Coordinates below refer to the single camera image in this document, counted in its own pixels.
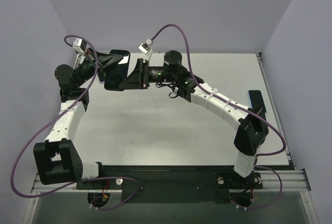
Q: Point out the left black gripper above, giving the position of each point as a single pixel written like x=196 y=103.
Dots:
x=96 y=59

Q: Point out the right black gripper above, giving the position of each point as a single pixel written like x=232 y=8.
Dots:
x=141 y=73

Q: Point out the black phone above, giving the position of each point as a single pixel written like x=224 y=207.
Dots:
x=118 y=72

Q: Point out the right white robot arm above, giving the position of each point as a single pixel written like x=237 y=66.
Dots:
x=251 y=130

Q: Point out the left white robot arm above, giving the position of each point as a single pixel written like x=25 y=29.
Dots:
x=56 y=157

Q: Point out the phone in lilac case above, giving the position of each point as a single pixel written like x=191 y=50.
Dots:
x=101 y=77

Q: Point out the phone in blue case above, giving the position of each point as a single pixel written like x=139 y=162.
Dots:
x=256 y=99

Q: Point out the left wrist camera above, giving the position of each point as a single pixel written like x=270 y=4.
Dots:
x=79 y=46

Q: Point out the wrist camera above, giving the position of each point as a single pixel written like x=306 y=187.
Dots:
x=79 y=46
x=146 y=49

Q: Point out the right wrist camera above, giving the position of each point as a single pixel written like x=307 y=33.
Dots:
x=146 y=49

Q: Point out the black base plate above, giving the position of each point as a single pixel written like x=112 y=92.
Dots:
x=175 y=184

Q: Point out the aluminium rail frame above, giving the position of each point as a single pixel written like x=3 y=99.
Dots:
x=98 y=200

